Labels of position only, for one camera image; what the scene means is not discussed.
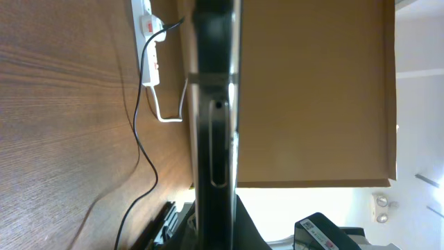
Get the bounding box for black charger cable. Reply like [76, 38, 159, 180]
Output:
[113, 16, 186, 250]

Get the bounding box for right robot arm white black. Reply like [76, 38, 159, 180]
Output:
[131, 197, 271, 250]

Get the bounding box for white charger adapter plug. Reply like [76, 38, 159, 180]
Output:
[140, 15, 164, 40]

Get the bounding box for brown cardboard panel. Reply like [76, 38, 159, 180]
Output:
[237, 1, 397, 188]

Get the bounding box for black device with label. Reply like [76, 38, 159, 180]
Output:
[293, 212, 361, 250]

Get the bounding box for white power strip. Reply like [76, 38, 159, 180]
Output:
[130, 0, 166, 88]

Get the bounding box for white power strip cord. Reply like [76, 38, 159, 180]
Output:
[149, 78, 189, 124]

